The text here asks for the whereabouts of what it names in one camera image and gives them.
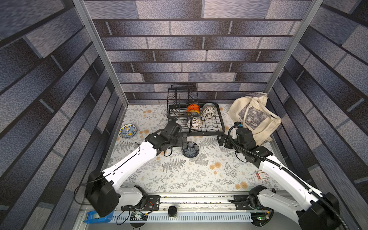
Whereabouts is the white slotted cable duct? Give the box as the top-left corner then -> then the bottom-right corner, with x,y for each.
127,212 -> 253,223

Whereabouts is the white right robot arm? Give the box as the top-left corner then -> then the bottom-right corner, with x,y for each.
217,124 -> 349,230

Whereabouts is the beige canvas tote bag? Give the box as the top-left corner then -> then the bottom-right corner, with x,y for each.
227,92 -> 281,146

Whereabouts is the blue yellow patterned bowl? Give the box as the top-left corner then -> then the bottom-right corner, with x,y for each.
119,124 -> 137,139

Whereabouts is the dark grey-blue ceramic bowl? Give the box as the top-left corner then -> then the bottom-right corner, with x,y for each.
182,141 -> 199,158

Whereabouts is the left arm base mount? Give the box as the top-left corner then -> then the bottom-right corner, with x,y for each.
121,195 -> 161,211

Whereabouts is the orange plastic bowl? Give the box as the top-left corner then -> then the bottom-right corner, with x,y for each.
186,103 -> 200,114

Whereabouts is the white lattice pattern bowl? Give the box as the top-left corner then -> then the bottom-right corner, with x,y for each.
186,116 -> 203,129

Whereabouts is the blue tape dispenser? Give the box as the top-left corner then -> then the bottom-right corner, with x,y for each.
83,210 -> 114,224

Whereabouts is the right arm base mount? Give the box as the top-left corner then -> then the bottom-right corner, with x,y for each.
229,195 -> 271,211

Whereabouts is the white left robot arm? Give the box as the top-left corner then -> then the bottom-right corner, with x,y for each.
85,119 -> 181,217

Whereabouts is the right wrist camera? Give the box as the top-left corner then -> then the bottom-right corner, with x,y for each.
234,122 -> 243,128

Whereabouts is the floral patterned table mat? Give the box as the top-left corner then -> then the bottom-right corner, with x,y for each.
108,104 -> 283,193

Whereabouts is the black speckled ceramic bowl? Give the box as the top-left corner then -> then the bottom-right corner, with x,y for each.
202,103 -> 218,118

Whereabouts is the green circuit board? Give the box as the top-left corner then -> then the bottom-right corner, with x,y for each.
251,213 -> 269,225

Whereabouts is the black wire dish rack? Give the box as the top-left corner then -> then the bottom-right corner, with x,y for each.
166,84 -> 225,137

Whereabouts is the black round knob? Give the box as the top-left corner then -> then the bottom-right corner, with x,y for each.
168,206 -> 178,218

